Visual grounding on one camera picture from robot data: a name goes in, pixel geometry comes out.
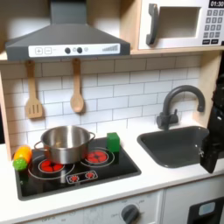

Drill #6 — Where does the wooden spoon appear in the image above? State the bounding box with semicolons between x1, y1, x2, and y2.
69;58;86;114

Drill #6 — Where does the white toy microwave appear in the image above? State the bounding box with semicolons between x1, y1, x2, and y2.
137;0;224;51

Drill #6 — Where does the black stove top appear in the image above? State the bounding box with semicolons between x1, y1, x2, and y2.
14;136;143;201

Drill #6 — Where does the black oven knob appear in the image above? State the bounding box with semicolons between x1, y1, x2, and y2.
121;204;140;224

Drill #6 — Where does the black cabinet handle panel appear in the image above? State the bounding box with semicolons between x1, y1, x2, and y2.
186;196;224;224

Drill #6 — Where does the dark grey tap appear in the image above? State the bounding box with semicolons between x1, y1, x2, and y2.
156;84;207;131

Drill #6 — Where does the grey range hood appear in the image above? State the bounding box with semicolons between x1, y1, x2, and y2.
4;0;131;62

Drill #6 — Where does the green block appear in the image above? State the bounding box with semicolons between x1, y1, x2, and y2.
106;132;121;153

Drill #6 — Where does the steel pot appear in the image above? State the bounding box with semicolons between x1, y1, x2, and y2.
33;125;96;165

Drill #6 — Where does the dark grey sink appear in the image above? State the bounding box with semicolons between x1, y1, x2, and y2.
136;125;224;169

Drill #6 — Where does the orange and green toy vegetable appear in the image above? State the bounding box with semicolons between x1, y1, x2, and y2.
12;144;32;172

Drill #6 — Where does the wooden slotted spatula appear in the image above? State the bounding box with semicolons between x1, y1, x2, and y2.
24;59;45;120

